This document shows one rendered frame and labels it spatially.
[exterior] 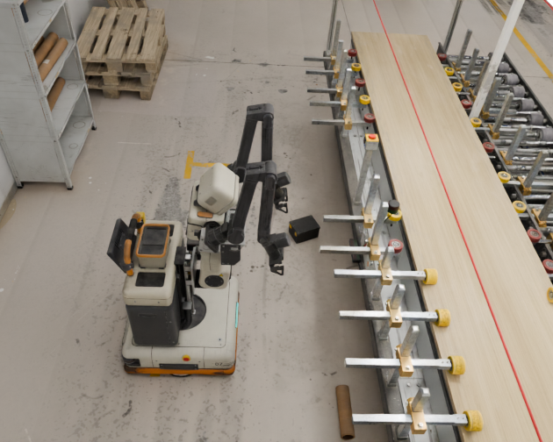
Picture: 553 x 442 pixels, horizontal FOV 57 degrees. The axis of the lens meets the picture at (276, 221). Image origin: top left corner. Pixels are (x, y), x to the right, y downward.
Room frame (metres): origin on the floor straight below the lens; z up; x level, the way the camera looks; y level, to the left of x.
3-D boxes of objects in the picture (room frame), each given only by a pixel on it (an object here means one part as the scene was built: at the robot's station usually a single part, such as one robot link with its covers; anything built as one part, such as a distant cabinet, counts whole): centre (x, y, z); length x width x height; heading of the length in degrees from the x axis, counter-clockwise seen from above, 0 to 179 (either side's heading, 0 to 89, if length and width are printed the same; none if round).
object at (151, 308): (1.80, 0.62, 0.59); 0.55 x 0.34 x 0.83; 4
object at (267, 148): (2.06, 0.08, 1.40); 0.11 x 0.06 x 0.43; 4
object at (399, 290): (1.47, -0.59, 0.88); 0.04 x 0.04 x 0.48; 4
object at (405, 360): (1.20, -0.61, 0.95); 0.14 x 0.06 x 0.05; 4
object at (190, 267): (1.88, 0.37, 0.68); 0.28 x 0.27 x 0.25; 4
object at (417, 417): (0.95, -0.63, 0.95); 0.14 x 0.06 x 0.05; 4
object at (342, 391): (1.36, -0.50, 0.04); 0.30 x 0.08 x 0.08; 4
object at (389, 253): (1.72, -0.57, 0.87); 0.04 x 0.04 x 0.48; 4
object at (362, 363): (1.18, -0.60, 0.95); 0.50 x 0.04 x 0.04; 94
